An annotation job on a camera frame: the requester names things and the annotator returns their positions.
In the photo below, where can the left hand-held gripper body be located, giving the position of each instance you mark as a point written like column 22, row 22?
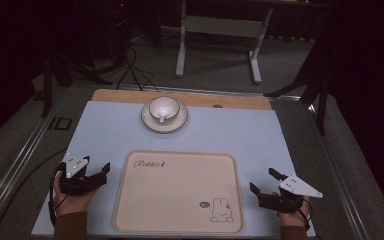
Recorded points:
column 80, row 185

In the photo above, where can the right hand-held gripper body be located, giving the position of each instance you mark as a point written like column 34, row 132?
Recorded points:
column 285, row 201

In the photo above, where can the person's right hand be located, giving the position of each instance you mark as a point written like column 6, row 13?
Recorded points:
column 293, row 218

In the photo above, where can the person's left hand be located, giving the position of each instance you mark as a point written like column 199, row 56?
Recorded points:
column 73, row 204

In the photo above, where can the light blue table mat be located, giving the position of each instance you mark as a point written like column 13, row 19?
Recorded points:
column 113, row 133

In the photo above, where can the white saucer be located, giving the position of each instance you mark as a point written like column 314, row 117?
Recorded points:
column 166, row 127

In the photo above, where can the beige tray with rabbit print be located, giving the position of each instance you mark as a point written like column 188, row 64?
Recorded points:
column 176, row 193

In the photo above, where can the black metal stand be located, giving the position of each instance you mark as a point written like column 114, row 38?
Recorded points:
column 47, row 90

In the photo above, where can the white cup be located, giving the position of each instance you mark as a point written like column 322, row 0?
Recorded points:
column 164, row 108

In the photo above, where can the black tripod stand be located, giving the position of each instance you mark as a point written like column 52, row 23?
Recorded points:
column 316, row 83

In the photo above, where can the metal floor rail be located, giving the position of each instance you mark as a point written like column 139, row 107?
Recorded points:
column 16, row 163
column 338, row 173

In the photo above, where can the white metal desk frame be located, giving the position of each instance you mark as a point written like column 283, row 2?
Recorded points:
column 223, row 26

